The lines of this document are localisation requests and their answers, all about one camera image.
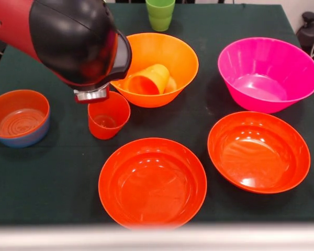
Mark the dark green table cloth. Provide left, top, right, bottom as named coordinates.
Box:
left=0, top=2, right=314, bottom=225

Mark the large red bowl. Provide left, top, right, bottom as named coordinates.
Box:
left=207, top=111, right=311, bottom=195
left=98, top=138, right=208, bottom=231

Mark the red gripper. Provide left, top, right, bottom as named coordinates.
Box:
left=74, top=90, right=110, bottom=105

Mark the red cup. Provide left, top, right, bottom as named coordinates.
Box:
left=87, top=90, right=131, bottom=140

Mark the large pink bowl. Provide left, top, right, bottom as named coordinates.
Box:
left=217, top=37, right=314, bottom=114

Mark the small red bowl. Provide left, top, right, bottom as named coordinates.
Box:
left=0, top=89, right=50, bottom=139

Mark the blue bowl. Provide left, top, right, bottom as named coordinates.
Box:
left=0, top=109, right=51, bottom=149

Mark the black round device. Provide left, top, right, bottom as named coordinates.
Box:
left=295, top=12, right=314, bottom=57

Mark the large orange bowl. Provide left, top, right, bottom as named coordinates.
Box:
left=110, top=32, right=199, bottom=108

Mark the green cup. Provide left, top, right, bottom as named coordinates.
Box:
left=145, top=0, right=176, bottom=32

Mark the orange cup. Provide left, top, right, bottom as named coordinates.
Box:
left=126, top=64, right=171, bottom=95

